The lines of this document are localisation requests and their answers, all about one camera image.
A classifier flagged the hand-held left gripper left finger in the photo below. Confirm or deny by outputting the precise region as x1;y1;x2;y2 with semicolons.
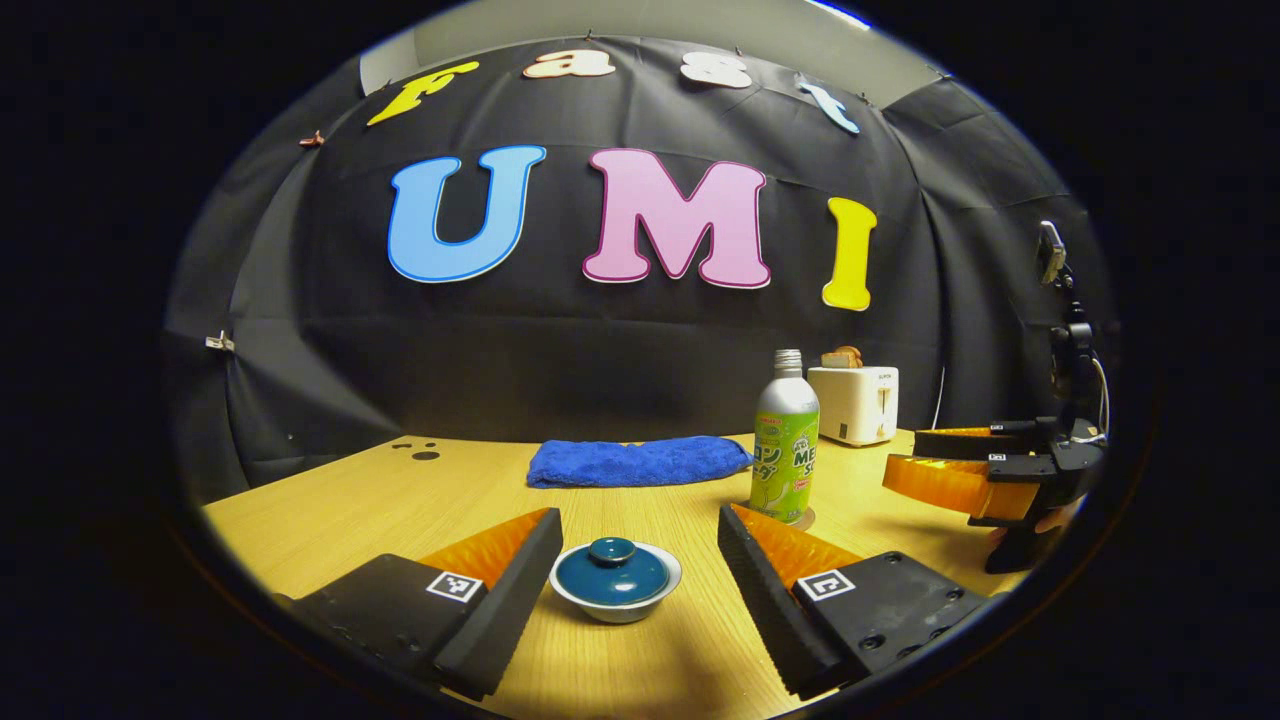
290;507;564;701

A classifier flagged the silver green water bottle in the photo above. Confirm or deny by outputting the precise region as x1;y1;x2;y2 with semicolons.
749;349;821;525

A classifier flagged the black backdrop cloth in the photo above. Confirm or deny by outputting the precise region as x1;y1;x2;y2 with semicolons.
165;35;1121;501

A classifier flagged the blue towel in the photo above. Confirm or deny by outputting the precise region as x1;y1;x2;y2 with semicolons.
527;435;755;490

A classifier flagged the white toaster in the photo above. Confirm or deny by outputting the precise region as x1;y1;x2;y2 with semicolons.
807;365;900;448

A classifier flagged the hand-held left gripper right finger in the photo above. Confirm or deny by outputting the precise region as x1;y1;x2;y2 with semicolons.
717;503;993;701

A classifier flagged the white teal teacup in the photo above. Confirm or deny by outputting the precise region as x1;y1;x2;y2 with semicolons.
549;545;683;625

